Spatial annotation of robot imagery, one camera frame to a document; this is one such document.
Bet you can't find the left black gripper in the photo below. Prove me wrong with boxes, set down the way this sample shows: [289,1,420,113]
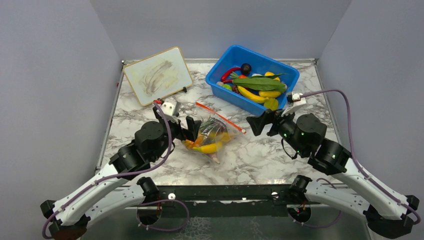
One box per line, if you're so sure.
[151,107,202,162]

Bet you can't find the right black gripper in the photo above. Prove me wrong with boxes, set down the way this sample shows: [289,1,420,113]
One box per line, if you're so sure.
[247,104,308,156]

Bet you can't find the clear orange zip bag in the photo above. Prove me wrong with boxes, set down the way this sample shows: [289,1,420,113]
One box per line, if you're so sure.
[181,102,247,165]

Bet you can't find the yellow toy banana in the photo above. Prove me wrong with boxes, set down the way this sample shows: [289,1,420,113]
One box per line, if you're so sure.
[236,86,282,104]
[192,141,223,154]

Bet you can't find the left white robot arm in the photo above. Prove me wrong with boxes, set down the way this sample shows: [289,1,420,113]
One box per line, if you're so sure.
[40,103,202,240]

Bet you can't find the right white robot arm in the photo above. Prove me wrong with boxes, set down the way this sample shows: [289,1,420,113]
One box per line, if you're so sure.
[246,110,419,239]

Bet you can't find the yellow toy starfruit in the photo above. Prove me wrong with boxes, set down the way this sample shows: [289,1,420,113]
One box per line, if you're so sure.
[263,98,279,111]

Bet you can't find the blue plastic bin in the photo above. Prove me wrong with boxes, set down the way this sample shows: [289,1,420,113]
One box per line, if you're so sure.
[205,45,300,116]

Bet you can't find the green leafy vegetable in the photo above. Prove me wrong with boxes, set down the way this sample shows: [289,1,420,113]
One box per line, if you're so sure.
[229,75,288,93]

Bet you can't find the red toy grapes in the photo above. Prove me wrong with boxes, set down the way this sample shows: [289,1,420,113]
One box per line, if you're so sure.
[231,85,240,94]

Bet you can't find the small yellow toy fruit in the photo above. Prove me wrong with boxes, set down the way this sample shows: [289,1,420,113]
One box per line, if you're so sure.
[264,71,281,82]

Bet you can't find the white drawing board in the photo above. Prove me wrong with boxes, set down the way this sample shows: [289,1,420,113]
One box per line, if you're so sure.
[123,46,194,107]

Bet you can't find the green toy lime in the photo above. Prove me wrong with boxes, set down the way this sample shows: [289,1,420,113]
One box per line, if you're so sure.
[222,84,233,91]

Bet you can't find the dark round plum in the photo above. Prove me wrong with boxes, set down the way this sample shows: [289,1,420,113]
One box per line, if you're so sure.
[240,63,252,76]

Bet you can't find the red toy chili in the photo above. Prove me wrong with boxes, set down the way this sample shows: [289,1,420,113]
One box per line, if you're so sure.
[220,67,241,83]

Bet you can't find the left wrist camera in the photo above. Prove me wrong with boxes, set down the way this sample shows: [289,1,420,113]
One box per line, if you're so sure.
[160,99,181,123]

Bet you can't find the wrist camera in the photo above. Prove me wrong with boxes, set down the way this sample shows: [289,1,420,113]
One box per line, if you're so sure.
[281,92,307,117]
[160,99,181,123]

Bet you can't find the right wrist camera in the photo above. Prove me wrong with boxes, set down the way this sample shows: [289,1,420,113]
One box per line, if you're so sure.
[281,92,307,117]

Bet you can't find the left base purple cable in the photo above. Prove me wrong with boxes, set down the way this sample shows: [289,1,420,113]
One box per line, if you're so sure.
[136,196,191,233]

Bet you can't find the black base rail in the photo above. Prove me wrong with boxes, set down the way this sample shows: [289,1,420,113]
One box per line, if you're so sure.
[136,184,308,220]

